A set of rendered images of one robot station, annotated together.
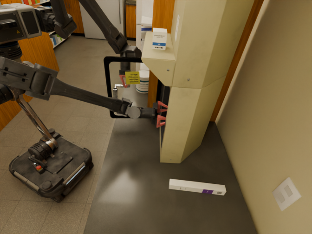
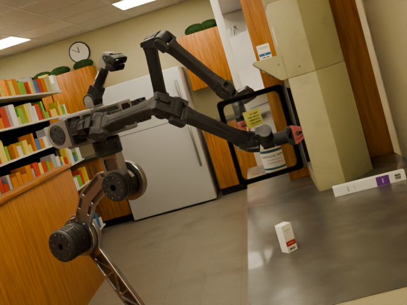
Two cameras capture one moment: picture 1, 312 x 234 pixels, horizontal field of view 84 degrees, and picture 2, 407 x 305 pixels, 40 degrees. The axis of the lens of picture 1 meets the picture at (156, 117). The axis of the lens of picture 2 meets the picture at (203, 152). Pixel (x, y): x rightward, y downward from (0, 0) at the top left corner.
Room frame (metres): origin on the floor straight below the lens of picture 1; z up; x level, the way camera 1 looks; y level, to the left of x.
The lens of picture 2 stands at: (-1.67, -0.03, 1.48)
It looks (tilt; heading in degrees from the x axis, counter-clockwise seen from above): 7 degrees down; 10
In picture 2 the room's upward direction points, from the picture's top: 17 degrees counter-clockwise
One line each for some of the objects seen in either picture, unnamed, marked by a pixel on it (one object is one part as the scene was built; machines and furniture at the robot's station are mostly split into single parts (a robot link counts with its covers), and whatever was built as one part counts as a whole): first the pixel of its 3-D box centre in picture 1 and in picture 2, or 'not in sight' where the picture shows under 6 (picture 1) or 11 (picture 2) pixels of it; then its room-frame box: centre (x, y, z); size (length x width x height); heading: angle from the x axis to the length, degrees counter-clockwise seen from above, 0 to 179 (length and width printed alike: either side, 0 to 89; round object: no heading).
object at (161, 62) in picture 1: (157, 55); (269, 71); (0.72, 0.02, 1.46); 0.32 x 0.12 x 0.10; 3
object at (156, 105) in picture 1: (162, 109); (298, 132); (0.72, -0.03, 1.18); 0.09 x 0.07 x 0.07; 92
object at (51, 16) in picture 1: (52, 21); (147, 108); (1.11, 0.67, 1.45); 0.09 x 0.08 x 0.12; 157
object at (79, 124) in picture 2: not in sight; (81, 129); (0.65, 0.86, 1.45); 0.09 x 0.08 x 0.12; 157
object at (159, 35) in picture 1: (159, 38); (264, 51); (0.67, 0.02, 1.54); 0.05 x 0.05 x 0.06; 3
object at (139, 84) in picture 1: (134, 91); (260, 135); (0.85, 0.14, 1.19); 0.30 x 0.01 x 0.40; 99
